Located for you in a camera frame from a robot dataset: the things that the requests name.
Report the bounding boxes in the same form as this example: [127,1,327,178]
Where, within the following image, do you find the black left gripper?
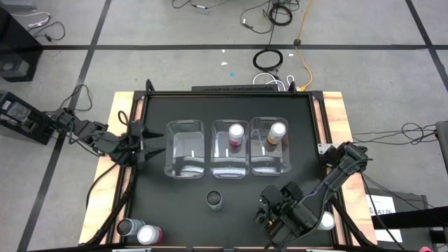
[122,118,167,166]

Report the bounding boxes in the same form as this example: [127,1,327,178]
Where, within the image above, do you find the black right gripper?
[254,181,316,246]

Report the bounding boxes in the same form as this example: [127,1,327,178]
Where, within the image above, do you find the clear plastic bin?
[249,116,293,177]
[164,119,207,180]
[209,119,250,181]

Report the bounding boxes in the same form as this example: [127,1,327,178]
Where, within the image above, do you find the white-capped pink bottle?
[227,123,245,153]
[136,225,164,246]

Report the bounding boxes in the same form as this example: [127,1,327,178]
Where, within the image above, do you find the orange bottle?
[267,121,287,146]

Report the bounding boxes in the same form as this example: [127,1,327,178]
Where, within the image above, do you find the wooden table board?
[78,91,378,246]

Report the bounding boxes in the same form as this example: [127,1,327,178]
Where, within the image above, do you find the white paper sheet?
[365,194,403,244]

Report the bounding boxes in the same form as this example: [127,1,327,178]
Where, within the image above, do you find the black electronics box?
[0,90,60,146]

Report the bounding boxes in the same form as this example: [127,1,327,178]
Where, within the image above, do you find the black bar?
[370,205,448,230]

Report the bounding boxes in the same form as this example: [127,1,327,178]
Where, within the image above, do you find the dark grey box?
[363,188,431,252]

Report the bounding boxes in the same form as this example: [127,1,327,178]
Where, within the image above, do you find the black cabinet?
[0,6,43,83]

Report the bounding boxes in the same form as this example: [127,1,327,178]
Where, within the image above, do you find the black braided cable bundle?
[328,195,372,248]
[83,164,137,246]

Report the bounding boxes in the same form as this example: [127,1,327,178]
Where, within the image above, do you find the black table frame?
[106,79,368,246]

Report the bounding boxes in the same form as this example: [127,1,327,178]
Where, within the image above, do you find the black looped cable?
[41,83,93,115]

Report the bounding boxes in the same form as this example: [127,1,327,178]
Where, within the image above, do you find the black coiled cable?
[267,3,293,27]
[252,48,284,73]

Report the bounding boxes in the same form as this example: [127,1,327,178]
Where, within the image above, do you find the black cable with grey plug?
[170,0,215,14]

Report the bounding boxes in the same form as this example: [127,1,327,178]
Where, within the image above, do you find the thin black cable with plug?
[27,21,67,43]

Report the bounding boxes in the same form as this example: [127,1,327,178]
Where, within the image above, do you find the black cable with white plug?
[239,0,276,36]

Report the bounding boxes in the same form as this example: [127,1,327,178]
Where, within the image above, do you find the orange cable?
[293,0,314,92]

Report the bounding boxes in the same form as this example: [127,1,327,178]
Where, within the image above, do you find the thin black hanging cable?
[266,0,279,50]

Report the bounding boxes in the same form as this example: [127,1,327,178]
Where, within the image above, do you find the thin white cable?
[12,11,52,29]

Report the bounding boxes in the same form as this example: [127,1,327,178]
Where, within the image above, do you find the black tangled cables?
[351,122,438,146]

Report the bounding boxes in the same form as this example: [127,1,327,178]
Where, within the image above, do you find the grey post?
[435,120,448,176]

